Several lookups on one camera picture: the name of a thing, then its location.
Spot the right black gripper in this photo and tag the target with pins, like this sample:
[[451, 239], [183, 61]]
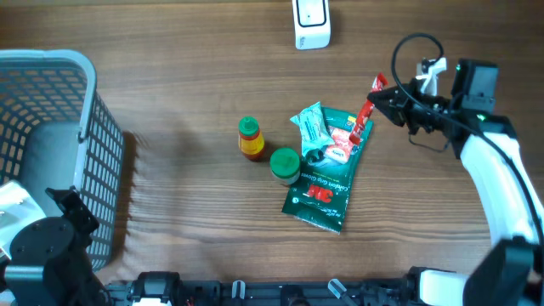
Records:
[[400, 100]]

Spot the red Nescafe sachet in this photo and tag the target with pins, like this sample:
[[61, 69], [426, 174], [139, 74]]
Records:
[[365, 112]]

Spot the teal wet wipes packet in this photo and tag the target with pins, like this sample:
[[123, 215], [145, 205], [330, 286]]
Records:
[[312, 127]]

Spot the green 3M gloves package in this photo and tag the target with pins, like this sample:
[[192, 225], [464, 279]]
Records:
[[321, 194]]

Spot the green lid jar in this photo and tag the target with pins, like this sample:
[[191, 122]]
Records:
[[285, 165]]

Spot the yellow red sauce bottle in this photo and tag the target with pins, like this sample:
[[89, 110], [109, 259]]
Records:
[[251, 140]]

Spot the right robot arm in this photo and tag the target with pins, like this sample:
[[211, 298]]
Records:
[[488, 148]]

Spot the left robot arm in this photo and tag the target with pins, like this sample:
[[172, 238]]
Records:
[[47, 262]]

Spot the white barcode scanner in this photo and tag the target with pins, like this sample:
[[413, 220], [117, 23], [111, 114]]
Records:
[[312, 24]]

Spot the grey plastic shopping basket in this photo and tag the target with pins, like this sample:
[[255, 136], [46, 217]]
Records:
[[56, 132]]

